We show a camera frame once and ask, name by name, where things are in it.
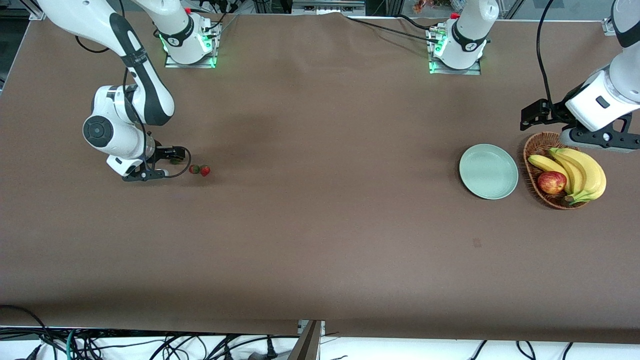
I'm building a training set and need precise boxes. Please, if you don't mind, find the pale green plate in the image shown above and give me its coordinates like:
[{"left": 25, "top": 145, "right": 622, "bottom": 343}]
[{"left": 459, "top": 143, "right": 520, "bottom": 201}]

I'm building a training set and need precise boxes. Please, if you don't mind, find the brown wicker basket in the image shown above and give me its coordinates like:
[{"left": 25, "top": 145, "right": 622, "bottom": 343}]
[{"left": 523, "top": 131, "right": 593, "bottom": 210}]

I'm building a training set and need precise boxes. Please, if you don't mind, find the red apple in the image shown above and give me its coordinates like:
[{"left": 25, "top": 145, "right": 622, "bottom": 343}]
[{"left": 537, "top": 170, "right": 568, "bottom": 195}]

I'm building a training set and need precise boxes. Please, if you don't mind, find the yellow banana bunch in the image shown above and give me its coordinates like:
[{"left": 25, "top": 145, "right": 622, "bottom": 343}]
[{"left": 528, "top": 147, "right": 607, "bottom": 206}]

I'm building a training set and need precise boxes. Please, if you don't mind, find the small orange background object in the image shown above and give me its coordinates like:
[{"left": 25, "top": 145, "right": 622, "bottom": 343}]
[{"left": 412, "top": 0, "right": 451, "bottom": 14}]

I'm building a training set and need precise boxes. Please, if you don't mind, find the table cover sheet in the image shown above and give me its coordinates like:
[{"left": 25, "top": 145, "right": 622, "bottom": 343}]
[{"left": 0, "top": 10, "right": 640, "bottom": 345}]

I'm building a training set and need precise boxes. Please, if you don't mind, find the metal table beam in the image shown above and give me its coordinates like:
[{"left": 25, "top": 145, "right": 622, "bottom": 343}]
[{"left": 287, "top": 320, "right": 327, "bottom": 360}]

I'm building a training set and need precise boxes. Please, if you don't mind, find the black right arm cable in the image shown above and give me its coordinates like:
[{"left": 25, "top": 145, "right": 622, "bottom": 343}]
[{"left": 75, "top": 0, "right": 193, "bottom": 179}]

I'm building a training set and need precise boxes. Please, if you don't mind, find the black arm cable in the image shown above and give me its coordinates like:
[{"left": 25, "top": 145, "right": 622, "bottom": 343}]
[
  {"left": 536, "top": 0, "right": 568, "bottom": 113},
  {"left": 75, "top": 0, "right": 193, "bottom": 179}
]

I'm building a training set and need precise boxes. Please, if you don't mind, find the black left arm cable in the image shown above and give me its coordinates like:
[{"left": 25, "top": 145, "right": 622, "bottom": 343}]
[{"left": 536, "top": 0, "right": 568, "bottom": 113}]

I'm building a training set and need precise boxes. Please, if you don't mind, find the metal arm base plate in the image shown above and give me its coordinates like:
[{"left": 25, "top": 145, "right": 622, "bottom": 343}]
[
  {"left": 165, "top": 52, "right": 217, "bottom": 69},
  {"left": 429, "top": 59, "right": 482, "bottom": 76}
]

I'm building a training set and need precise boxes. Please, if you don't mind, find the black base cable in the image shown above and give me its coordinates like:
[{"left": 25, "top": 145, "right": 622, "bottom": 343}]
[{"left": 345, "top": 16, "right": 441, "bottom": 44}]

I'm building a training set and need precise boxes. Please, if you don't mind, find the aluminium background frame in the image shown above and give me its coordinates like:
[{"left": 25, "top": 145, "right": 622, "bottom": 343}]
[{"left": 291, "top": 0, "right": 367, "bottom": 16}]

